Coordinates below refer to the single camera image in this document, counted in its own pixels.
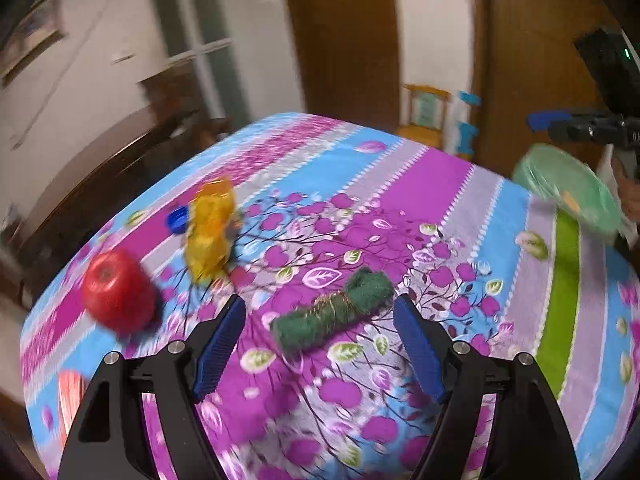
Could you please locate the green scouring pad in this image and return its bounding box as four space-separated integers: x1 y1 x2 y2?
269 266 395 356

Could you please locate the yellow wrapper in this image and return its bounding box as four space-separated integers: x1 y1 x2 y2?
183 176 242 285

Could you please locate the green lined trash bin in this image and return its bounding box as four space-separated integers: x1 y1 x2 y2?
512 143 623 238

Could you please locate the right hand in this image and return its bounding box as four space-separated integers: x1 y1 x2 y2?
612 155 640 222

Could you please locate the red rectangular box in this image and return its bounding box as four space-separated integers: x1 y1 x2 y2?
58 370 87 446

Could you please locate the brown wooden door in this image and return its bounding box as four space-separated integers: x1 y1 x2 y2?
286 0 400 132
472 0 615 177

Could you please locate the small yellow wooden chair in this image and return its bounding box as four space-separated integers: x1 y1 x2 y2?
396 84 451 148

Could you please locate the red apple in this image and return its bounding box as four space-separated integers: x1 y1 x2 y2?
80 248 157 337

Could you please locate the dark wooden dining table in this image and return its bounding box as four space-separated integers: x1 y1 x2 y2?
8 104 231 271

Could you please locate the blue bottle cap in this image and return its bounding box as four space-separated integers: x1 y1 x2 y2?
166 206 189 235

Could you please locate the floral striped tablecloth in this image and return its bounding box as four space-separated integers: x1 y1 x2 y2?
20 113 639 479

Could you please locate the dark wooden chair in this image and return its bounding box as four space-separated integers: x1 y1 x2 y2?
138 60 231 150

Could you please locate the glass balcony door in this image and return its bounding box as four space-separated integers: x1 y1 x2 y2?
152 0 250 130

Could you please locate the framed wall picture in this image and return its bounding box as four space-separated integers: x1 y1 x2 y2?
1 0 65 87

